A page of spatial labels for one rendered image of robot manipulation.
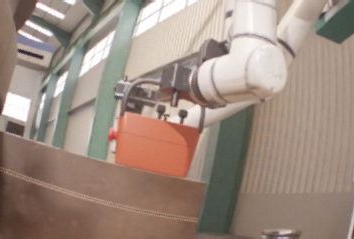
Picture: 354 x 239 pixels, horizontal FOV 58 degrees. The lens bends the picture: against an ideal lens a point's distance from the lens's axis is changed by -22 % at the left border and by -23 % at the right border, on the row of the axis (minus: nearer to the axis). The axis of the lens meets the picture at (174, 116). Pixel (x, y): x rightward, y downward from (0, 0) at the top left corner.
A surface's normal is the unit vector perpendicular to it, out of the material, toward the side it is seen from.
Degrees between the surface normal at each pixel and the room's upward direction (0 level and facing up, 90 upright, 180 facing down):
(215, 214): 90
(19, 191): 90
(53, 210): 90
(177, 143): 97
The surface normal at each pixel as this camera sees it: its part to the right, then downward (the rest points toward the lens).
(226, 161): 0.50, -0.11
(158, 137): 0.17, -0.07
